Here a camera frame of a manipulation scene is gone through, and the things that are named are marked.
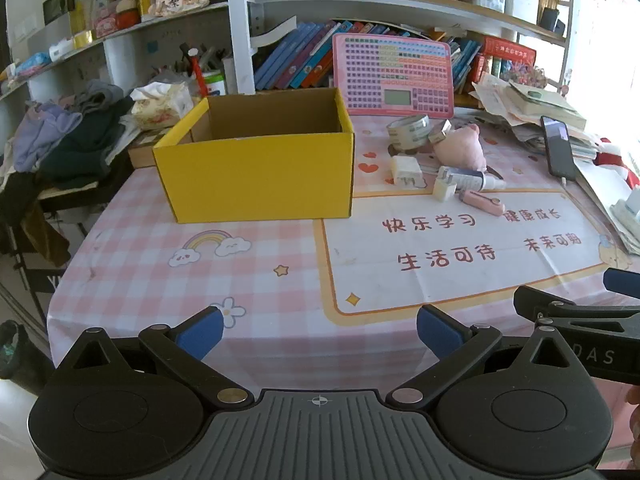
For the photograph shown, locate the small white cube charger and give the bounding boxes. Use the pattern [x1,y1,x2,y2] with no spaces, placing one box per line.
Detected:
[432,167,458,203]

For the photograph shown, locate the yellow cardboard box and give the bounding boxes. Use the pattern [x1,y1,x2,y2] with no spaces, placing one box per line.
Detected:
[152,87,356,224]

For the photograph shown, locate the floral tissue box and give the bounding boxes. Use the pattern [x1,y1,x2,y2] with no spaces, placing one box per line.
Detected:
[130,82,195,131]

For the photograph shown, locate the red book box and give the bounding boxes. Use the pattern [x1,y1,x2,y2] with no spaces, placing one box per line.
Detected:
[479,36,537,81]

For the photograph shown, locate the white bottle dark label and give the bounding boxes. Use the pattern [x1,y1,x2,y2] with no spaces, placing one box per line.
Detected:
[439,166,486,192]

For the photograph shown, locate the pink learning tablet toy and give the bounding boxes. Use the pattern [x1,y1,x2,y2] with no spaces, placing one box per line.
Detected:
[332,33,455,117]

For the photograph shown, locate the row of leaning blue books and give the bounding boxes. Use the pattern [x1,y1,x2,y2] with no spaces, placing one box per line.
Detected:
[252,20,337,92]

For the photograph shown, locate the white green pen cup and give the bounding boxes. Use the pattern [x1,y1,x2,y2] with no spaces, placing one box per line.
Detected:
[202,71,227,97]

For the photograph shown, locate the pink checked printed tablecloth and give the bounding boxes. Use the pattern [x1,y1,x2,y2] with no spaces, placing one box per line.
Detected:
[47,107,640,391]

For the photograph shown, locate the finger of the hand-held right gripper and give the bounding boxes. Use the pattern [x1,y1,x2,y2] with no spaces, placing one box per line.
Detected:
[603,268,640,293]
[514,286,640,333]

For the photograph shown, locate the white plug charger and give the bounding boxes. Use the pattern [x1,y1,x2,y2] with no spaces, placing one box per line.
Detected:
[389,155,426,188]

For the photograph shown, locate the row of small colourful bottles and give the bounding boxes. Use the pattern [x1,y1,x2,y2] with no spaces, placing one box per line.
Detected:
[492,55,547,87]

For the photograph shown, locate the small black box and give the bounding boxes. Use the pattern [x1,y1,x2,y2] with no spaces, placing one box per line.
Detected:
[540,7,566,36]

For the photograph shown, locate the thick pale green book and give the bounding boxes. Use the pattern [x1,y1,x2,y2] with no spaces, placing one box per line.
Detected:
[505,82,588,131]

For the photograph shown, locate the pink oblong stationery tool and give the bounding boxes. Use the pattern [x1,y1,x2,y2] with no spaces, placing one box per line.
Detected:
[459,189,505,217]

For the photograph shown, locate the clear tape roll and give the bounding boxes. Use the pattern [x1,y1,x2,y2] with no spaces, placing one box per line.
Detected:
[386,114,432,152]

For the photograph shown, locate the red white striped cloth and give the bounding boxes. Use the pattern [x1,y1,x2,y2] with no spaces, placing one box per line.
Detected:
[594,137,640,187]

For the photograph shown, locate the blue packet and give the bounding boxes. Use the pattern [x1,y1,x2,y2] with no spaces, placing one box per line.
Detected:
[15,52,53,77]

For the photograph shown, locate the grey garment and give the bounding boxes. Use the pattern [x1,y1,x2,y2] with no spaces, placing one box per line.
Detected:
[75,80,126,113]

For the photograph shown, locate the black garment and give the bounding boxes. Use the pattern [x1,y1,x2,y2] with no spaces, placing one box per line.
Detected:
[0,97,136,226]

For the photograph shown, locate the white curved book stand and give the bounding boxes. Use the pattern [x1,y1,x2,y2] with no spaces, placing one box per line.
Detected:
[249,16,299,52]

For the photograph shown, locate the row of thin blue books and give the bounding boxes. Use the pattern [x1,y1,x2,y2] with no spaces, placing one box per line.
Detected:
[450,35,483,93]

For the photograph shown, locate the lilac garment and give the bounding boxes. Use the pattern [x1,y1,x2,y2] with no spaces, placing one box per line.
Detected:
[12,102,83,172]

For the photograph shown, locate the person's right hand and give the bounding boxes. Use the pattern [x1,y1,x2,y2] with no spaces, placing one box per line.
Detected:
[626,385,640,453]

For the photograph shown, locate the pile of loose papers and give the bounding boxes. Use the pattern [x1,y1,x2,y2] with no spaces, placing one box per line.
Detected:
[470,72,608,161]

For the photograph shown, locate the stack of white papers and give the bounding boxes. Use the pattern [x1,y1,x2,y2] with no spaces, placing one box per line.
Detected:
[572,157,640,256]

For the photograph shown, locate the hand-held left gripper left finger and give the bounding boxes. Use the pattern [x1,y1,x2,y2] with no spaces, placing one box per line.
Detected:
[52,305,256,411]

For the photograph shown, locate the black smartphone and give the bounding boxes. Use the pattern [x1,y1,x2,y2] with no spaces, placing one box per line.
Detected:
[540,116,578,181]

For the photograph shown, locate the pink plush pig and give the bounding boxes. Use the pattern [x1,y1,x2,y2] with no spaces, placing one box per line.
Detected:
[432,124,488,171]

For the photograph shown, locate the white storage box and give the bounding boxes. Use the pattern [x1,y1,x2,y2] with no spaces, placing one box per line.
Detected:
[505,0,541,23]

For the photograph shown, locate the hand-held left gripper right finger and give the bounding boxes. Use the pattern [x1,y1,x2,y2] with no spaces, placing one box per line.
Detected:
[385,304,593,411]

